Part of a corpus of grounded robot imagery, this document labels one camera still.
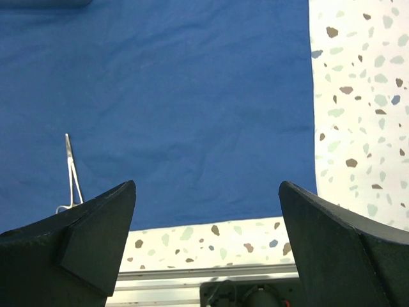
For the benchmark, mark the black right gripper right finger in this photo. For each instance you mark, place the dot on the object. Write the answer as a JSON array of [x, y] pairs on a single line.
[[343, 258]]

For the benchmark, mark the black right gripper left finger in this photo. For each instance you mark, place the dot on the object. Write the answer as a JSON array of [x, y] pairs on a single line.
[[71, 258]]

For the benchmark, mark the steel hemostat clamp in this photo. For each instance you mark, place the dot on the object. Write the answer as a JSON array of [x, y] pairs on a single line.
[[72, 178]]

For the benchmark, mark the blue surgical cloth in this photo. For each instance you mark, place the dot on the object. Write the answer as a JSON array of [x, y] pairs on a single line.
[[206, 105]]

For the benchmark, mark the stainless steel tray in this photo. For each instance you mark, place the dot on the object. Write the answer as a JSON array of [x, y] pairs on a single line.
[[43, 4]]

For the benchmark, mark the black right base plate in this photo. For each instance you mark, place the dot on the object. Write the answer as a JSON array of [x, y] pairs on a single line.
[[253, 293]]

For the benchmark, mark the aluminium front rail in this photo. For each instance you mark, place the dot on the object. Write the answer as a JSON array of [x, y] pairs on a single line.
[[180, 287]]

